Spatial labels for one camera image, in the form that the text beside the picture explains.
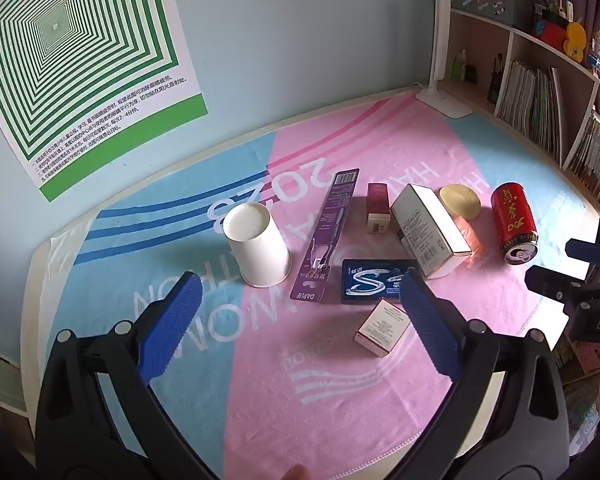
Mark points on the purple toothbrush package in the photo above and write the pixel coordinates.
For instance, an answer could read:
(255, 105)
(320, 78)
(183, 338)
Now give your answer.
(330, 225)

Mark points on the red pencil case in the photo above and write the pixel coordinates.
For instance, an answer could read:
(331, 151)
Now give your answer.
(552, 30)

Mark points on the dark blue gum box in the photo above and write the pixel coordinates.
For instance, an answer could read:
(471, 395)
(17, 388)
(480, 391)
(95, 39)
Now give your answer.
(370, 280)

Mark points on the small white red-trimmed box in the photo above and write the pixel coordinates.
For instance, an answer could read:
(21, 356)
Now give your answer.
(380, 327)

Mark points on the long white carton box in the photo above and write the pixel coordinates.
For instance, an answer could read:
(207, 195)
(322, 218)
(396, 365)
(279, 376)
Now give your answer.
(425, 225)

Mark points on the dark red small box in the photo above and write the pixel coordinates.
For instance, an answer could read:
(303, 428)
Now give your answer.
(377, 202)

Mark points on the row of colourful books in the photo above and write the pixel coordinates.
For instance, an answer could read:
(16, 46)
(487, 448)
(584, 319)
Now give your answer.
(597, 160)

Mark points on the row of thin books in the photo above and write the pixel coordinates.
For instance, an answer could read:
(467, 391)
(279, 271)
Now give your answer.
(530, 105)

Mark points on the white desk lamp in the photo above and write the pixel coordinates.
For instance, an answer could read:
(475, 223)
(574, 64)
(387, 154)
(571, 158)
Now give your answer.
(442, 102)

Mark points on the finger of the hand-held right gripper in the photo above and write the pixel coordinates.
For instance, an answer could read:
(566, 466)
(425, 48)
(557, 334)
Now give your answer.
(587, 251)
(550, 280)

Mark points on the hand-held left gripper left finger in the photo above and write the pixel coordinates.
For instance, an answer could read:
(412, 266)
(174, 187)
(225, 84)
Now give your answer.
(172, 320)

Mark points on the wooden bookshelf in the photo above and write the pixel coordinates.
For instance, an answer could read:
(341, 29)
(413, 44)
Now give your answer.
(504, 60)

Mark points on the red drink can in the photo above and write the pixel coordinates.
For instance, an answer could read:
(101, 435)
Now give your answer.
(512, 220)

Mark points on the green striped wall poster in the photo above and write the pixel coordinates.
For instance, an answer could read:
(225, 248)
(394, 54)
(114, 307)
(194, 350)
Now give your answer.
(80, 35)

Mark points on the white paper cup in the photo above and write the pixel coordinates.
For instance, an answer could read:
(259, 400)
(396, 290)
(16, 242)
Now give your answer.
(260, 255)

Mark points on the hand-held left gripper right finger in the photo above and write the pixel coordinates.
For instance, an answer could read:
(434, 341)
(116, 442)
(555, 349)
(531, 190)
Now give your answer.
(430, 325)

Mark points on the orange plastic packet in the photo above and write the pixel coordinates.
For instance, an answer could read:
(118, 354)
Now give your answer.
(474, 240)

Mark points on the pink and blue printed towel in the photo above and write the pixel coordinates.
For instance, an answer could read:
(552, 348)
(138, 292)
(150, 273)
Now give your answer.
(280, 385)

